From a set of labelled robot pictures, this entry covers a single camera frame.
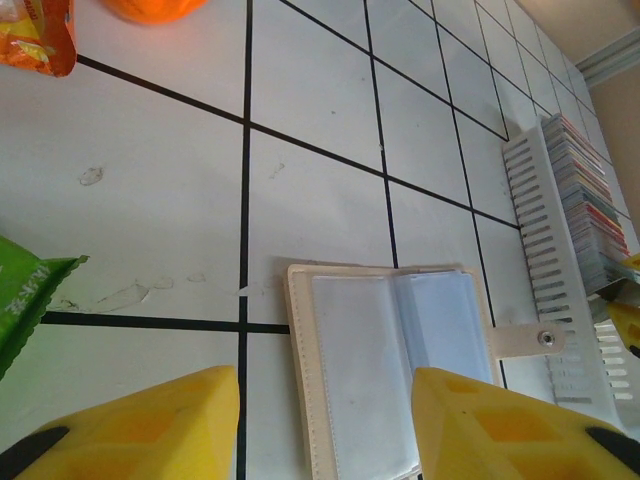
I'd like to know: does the green snack packet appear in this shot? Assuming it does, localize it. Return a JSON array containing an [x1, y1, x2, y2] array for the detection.
[[0, 234, 91, 382]]

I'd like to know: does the aluminium frame post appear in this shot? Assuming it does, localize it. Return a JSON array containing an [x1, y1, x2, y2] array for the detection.
[[573, 29, 640, 87]]

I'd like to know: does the stack of colourful cards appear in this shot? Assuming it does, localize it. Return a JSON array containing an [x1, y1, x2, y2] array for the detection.
[[542, 113, 632, 297]]

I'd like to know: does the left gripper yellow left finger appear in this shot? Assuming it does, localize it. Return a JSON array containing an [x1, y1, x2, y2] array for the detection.
[[0, 364, 242, 480]]

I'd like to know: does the beige card holder wallet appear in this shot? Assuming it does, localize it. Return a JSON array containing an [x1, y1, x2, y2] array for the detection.
[[285, 262, 569, 480]]

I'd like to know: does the orange ball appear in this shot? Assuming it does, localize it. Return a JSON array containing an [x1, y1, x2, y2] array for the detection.
[[101, 0, 212, 27]]

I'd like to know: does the orange red candy bag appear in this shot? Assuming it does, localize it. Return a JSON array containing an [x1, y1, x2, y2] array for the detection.
[[0, 0, 78, 80]]

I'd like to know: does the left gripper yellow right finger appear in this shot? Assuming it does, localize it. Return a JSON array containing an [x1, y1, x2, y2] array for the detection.
[[411, 366, 640, 480]]

